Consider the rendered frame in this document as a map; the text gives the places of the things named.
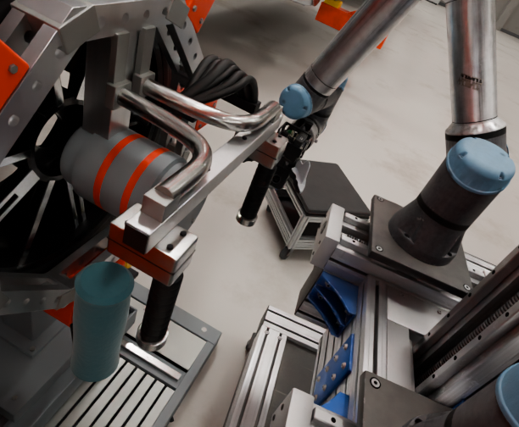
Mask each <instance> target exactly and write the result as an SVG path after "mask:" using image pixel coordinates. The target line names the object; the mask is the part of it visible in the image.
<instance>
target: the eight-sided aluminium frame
mask: <svg viewBox="0 0 519 427"><path fill-rule="evenodd" d="M10 6H11V10H10V11H9V13H8V14H7V16H6V17H5V19H4V20H3V22H2V23H1V24H0V39H1V40H2V41H3V42H4V43H5V44H6V45H7V46H9V47H10V48H11V49H12V50H13V51H14V52H15V53H17V54H18V55H19V56H20V57H21V58H22V59H24V60H25V61H26V62H27V63H28V64H29V69H28V70H27V72H26V73H25V75H24V76H23V78H22V79H21V81H20V83H19V84H18V85H17V86H16V87H15V89H14V91H13V92H12V94H11V95H10V97H9V98H8V100H7V101H6V103H5V104H4V105H3V107H2V108H1V110H0V164H1V162H2V161H3V160H4V158H5V157H6V155H7V154H8V152H9V150H10V149H11V147H12V146H13V145H14V143H15V142H16V140H17V139H18V137H19V136H20V134H21V132H22V131H23V129H24V128H25V127H26V126H27V124H28V123H29V121H30V120H31V118H32V116H33V115H34V113H35V112H36V111H37V109H38V108H39V106H40V105H41V103H42V101H43V100H44V98H45V97H46V95H47V94H48V93H49V91H50V90H51V88H52V87H53V85H54V84H55V82H56V81H57V79H58V78H59V77H60V75H61V74H62V72H63V71H64V69H65V67H66V66H67V64H68V63H69V61H70V60H71V59H72V57H73V56H74V54H75V52H76V51H77V49H78V48H79V47H80V45H82V44H83V43H84V42H87V41H91V40H96V39H100V38H105V37H109V36H114V34H115V33H116V32H121V31H128V32H133V31H141V30H142V28H143V27H147V26H151V25H152V26H154V27H156V30H155V38H156V40H157V42H158V44H159V46H160V48H161V50H162V52H163V54H164V56H165V58H166V61H167V63H168V65H169V66H170V69H171V81H170V89H172V90H174V91H177V92H182V91H183V90H184V88H185V86H186V85H187V83H188V82H189V80H190V78H191V76H192V75H193V73H194V71H195V69H196V68H197V67H198V65H199V64H200V62H201V61H202V60H203V59H204V56H203V54H202V51H201V48H200V46H199V43H198V38H197V36H196V32H195V30H194V27H193V23H192V21H191V20H190V19H189V17H188V16H187V15H188V12H189V10H190V8H189V7H188V6H187V4H186V1H185V0H15V1H13V2H12V3H10ZM174 142H175V138H174V137H173V136H171V135H169V134H168V133H166V132H165V131H163V130H161V133H160V138H159V145H160V146H162V147H165V148H167V149H169V150H171V151H172V152H174V153H176V154H178V155H180V156H181V157H183V158H185V159H186V160H187V158H188V156H189V154H190V151H189V150H188V149H187V148H186V147H185V146H184V145H183V144H182V143H180V142H179V141H178V140H176V143H174ZM108 235H109V226H108V227H106V228H105V229H104V230H102V231H101V232H99V233H98V234H97V235H95V236H94V237H93V238H92V239H91V240H90V241H88V242H87V243H85V244H84V245H83V246H81V247H80V248H78V249H77V250H76V251H75V252H73V253H72V254H70V255H69V256H68V257H67V258H66V259H64V260H63V261H62V262H61V263H59V264H58V265H56V266H55V267H54V268H52V269H51V270H49V271H48V272H47V273H44V274H31V273H10V272H0V315H5V314H13V313H27V312H35V311H42V310H49V309H54V310H56V311H57V310H59V309H61V308H65V307H66V306H67V305H68V304H69V303H71V302H73V301H74V300H75V277H76V276H77V275H78V273H79V272H78V273H77V274H76V275H75V276H73V277H72V278H69V276H71V275H72V274H74V273H75V272H76V271H78V270H79V269H81V268H82V267H83V266H85V265H86V264H87V263H89V262H90V261H91V260H92V259H93V258H95V257H96V256H97V255H98V254H99V253H100V252H101V251H103V250H104V249H105V248H106V247H107V245H108V238H107V236H108Z"/></svg>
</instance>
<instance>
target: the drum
mask: <svg viewBox="0 0 519 427"><path fill-rule="evenodd" d="M185 164H187V160H186V159H185V158H183V157H181V156H180V155H178V154H176V153H174V152H172V151H171V150H169V149H167V148H165V147H162V146H160V145H159V144H157V143H156V142H154V141H151V140H149V139H148V138H147V137H145V136H142V135H140V134H138V133H136V132H135V131H133V130H131V129H128V130H123V131H122V132H119V133H118V134H116V135H114V136H113V137H111V138H110V139H109V140H106V139H105V138H103V137H101V136H99V135H97V134H96V133H94V134H91V133H90V132H88V131H86V130H83V129H82V126H81V127H80V128H78V129H77V130H76V131H75V132H74V133H73V135H72V136H71V137H70V139H69V140H68V141H67V143H66V145H65V147H64V150H63V152H62V155H61V159H60V172H61V175H62V176H63V177H64V179H65V180H66V181H67V182H68V183H70V184H71V185H72V186H73V189H74V191H75V193H76V194H77V195H78V196H80V197H82V198H84V199H86V200H87V201H88V202H91V203H93V204H94V205H96V206H98V207H99V208H101V209H102V210H104V211H106V212H108V213H110V214H113V215H114V216H115V217H118V216H119V215H120V214H122V213H123V212H124V211H126V210H127V209H128V208H129V207H130V206H132V205H133V204H134V203H139V204H141V205H142V200H143V195H144V194H145V193H146V192H148V191H149V190H151V189H152V188H153V187H155V186H156V185H158V183H160V182H163V181H164V180H166V179H167V178H168V177H170V176H171V175H173V174H174V173H175V172H176V171H177V170H178V169H180V168H181V167H183V166H184V165H185ZM206 198H207V197H206ZM206 198H205V199H204V200H203V201H202V202H201V203H200V204H198V205H197V206H196V207H195V208H194V209H193V210H192V211H191V212H190V213H189V214H188V215H187V216H186V217H185V218H184V219H183V220H182V221H180V222H179V223H178V224H177V225H179V226H181V227H182V228H183V229H185V230H189V229H190V227H191V226H192V224H193V223H194V222H195V220H196V218H197V217H198V215H199V213H200V211H201V209H202V207H203V205H204V203H205V201H206Z"/></svg>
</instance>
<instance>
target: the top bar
mask: <svg viewBox="0 0 519 427"><path fill-rule="evenodd" d="M282 117H283V114H281V115H280V117H279V119H278V120H277V121H276V122H275V123H274V124H272V123H271V122H268V123H267V124H266V125H264V126H263V127H261V128H259V129H258V130H253V131H248V132H239V133H237V134H236V135H235V136H234V137H233V138H232V139H231V140H229V141H228V142H227V143H225V144H224V145H223V146H222V147H220V148H219V149H218V150H216V151H215V152H213V153H212V154H213V158H212V164H211V167H210V169H209V171H208V173H207V174H206V176H205V177H204V178H203V179H202V180H201V181H200V182H199V183H198V184H197V185H195V186H194V187H193V188H192V189H191V190H190V191H188V192H187V193H186V194H185V195H184V196H183V197H181V198H180V202H179V205H178V208H177V210H176V211H175V212H174V213H173V214H172V215H171V216H170V217H169V218H168V219H167V220H166V221H165V222H164V223H160V222H159V221H157V220H155V219H153V218H151V217H149V216H148V215H146V214H145V213H142V212H141V211H139V212H138V213H137V214H135V215H134V216H133V217H132V218H130V219H129V220H128V221H127V222H126V224H125V229H124V235H123V241H122V242H123V243H125V244H126V245H127V246H129V247H131V248H133V249H135V250H137V251H138V252H140V253H141V254H143V255H144V254H145V253H148V252H149V251H150V250H151V249H152V248H153V247H154V246H155V245H156V244H157V243H158V242H159V241H160V240H161V239H162V238H164V237H165V236H166V235H167V234H168V233H169V232H170V231H171V230H172V229H173V228H174V227H175V226H176V225H177V224H178V223H179V222H180V221H182V220H183V219H184V218H185V217H186V216H187V215H188V214H189V213H190V212H191V211H192V210H193V209H194V208H195V207H196V206H197V205H198V204H200V203H201V202H202V201H203V200H204V199H205V198H206V197H207V196H208V195H209V194H210V193H211V192H212V191H213V190H214V189H215V188H216V187H217V186H218V185H219V184H220V183H221V182H222V181H223V180H224V179H225V178H226V177H227V176H228V175H229V174H230V173H231V172H232V171H233V170H235V169H236V168H237V167H238V166H239V165H240V164H241V163H242V162H243V161H244V160H245V159H246V158H247V157H248V156H249V155H250V154H251V153H253V152H254V151H255V150H256V149H257V148H258V147H259V146H260V145H261V144H262V143H263V142H264V141H265V140H266V139H267V138H268V137H269V136H271V135H272V134H273V133H274V132H275V131H276V130H277V129H278V128H279V125H280V123H281V121H282Z"/></svg>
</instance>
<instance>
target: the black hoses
mask: <svg viewBox="0 0 519 427"><path fill-rule="evenodd" d="M180 93H181V94H183V95H185V96H187V97H190V98H192V99H194V100H197V101H199V102H201V103H204V104H206V103H211V102H213V101H216V100H219V99H222V100H224V101H226V102H228V103H230V104H232V105H234V106H236V107H238V108H240V109H242V110H244V111H246V112H248V113H250V114H253V113H255V112H256V111H257V110H259V109H260V104H261V102H260V101H258V98H259V90H258V84H257V80H256V79H255V78H254V77H253V76H252V75H247V74H246V73H245V72H244V71H243V70H240V68H239V67H238V66H237V65H236V64H235V63H234V62H233V61H232V60H231V59H229V58H224V59H221V58H219V57H218V56H216V55H214V54H211V55H208V56H206V57H205V58H204V59H203V60H202V61H201V62H200V64H199V65H198V67H197V68H196V69H195V71H194V73H193V75H192V76H191V78H190V80H189V82H188V83H187V85H186V86H185V88H184V90H183V91H181V92H180ZM164 108H165V109H167V110H169V111H171V112H172V113H174V114H177V115H178V116H180V117H182V118H183V119H186V120H188V121H190V122H192V123H194V122H195V121H197V119H195V118H192V117H190V116H188V115H186V114H183V113H181V112H179V111H177V110H175V109H173V108H170V107H168V106H166V105H164Z"/></svg>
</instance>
